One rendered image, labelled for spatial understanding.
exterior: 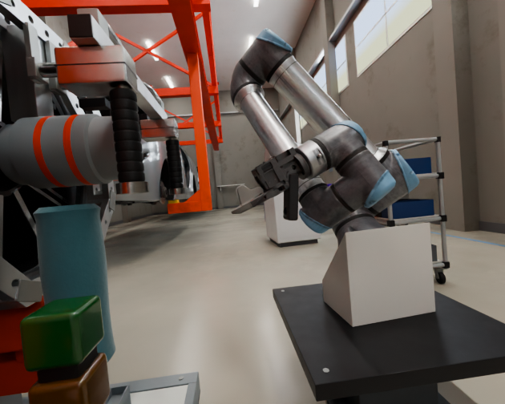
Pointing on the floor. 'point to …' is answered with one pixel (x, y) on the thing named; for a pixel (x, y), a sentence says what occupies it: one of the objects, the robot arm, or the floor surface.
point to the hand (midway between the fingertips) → (237, 212)
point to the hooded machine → (301, 236)
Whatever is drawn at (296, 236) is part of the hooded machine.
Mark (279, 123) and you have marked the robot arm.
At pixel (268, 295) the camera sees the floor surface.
